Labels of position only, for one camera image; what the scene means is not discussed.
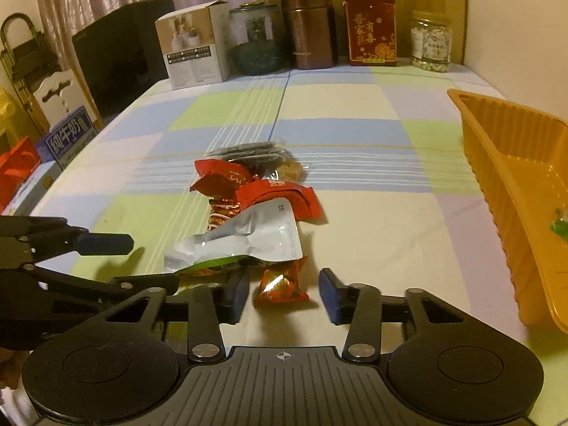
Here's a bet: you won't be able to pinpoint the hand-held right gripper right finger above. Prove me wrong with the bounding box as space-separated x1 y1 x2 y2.
318 267 469 363

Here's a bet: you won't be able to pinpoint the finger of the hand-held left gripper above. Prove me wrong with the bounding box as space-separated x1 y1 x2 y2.
0 267 180 316
0 215 135 272

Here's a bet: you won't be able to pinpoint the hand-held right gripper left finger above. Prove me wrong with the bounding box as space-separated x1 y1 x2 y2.
91 268 250 364

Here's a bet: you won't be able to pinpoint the orange-red candy packet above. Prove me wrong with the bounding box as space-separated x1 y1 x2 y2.
253 256 311 308

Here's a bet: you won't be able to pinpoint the silver foil pouch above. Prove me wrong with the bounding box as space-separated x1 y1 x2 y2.
164 197 305 277

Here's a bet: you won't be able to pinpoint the gold-red candy wrapper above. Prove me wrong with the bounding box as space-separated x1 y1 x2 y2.
208 197 244 232

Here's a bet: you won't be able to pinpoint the large red snack packet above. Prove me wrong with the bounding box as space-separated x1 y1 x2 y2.
234 179 323 223

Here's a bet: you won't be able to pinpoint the small red snack packet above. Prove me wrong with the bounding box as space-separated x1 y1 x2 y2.
190 159 255 199

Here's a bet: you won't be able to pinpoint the orange plastic tray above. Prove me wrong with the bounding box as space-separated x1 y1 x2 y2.
447 89 568 334

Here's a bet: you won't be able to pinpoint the clear packet of dark snacks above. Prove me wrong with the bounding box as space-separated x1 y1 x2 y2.
204 140 292 179

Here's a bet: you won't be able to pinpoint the checked tablecloth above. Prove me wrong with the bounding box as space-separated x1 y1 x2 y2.
0 60 568 426

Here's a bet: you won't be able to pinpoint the blue milk carton box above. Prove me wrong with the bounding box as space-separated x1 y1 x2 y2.
34 106 99 172

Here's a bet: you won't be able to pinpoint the red bag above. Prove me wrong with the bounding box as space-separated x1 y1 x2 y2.
0 136 42 206

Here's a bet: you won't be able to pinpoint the small brown cookie packet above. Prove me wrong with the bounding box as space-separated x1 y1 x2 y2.
275 162 312 184

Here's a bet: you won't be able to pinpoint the white wooden chair back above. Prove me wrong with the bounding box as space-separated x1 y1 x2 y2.
33 68 97 133

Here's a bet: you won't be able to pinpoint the yellow plastic bag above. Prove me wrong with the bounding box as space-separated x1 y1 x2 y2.
0 86 19 143

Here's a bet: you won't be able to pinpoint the dark metal folding chairs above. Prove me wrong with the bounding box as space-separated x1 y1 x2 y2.
0 13 50 139

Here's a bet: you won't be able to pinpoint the white cardboard box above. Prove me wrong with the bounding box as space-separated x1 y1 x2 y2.
155 1 231 91

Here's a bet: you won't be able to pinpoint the green wrapped snack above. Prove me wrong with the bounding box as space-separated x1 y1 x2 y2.
549 206 568 246

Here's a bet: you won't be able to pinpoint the dark green glass jar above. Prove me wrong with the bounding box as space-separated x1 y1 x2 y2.
228 2 285 74

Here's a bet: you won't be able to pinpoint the red gift box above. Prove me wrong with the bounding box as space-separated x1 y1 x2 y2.
344 0 397 67

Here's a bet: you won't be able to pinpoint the brown metal canister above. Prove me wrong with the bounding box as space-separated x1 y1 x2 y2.
279 0 335 71

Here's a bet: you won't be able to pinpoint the yellow-lidded plastic nut jar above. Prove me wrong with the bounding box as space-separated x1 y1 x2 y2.
409 10 452 73

